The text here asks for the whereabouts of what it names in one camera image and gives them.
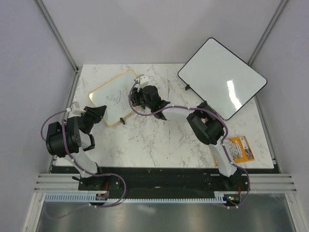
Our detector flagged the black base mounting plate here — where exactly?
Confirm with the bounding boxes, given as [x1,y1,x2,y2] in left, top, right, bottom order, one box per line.
[50,166,282,194]

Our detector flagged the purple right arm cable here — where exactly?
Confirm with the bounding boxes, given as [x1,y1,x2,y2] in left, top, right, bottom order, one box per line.
[127,82,252,210]

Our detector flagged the yellow-framed small whiteboard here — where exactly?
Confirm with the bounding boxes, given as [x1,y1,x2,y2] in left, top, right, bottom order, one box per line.
[88,69,137,127]

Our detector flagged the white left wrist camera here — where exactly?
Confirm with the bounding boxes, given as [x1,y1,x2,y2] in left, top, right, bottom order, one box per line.
[70,101,85,116]

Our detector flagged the white slotted cable duct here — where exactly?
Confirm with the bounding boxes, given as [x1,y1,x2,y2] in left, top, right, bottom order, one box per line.
[44,192,239,203]

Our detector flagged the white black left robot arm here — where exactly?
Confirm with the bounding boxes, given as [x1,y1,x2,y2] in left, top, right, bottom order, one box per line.
[42,105,108,190]

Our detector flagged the aluminium extrusion rail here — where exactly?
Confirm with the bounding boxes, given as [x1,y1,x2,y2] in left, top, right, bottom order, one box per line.
[34,174,80,193]

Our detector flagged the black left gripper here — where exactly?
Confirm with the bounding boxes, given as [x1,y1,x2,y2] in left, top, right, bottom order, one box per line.
[80,105,107,134]

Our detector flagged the orange picture book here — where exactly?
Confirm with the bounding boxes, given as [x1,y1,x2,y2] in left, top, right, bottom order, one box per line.
[224,136,255,163]

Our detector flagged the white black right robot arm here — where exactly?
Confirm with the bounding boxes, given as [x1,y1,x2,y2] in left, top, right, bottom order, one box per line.
[129,85,240,190]

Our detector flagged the black-framed large whiteboard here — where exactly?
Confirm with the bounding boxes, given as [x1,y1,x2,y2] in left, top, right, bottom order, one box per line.
[178,37,267,120]

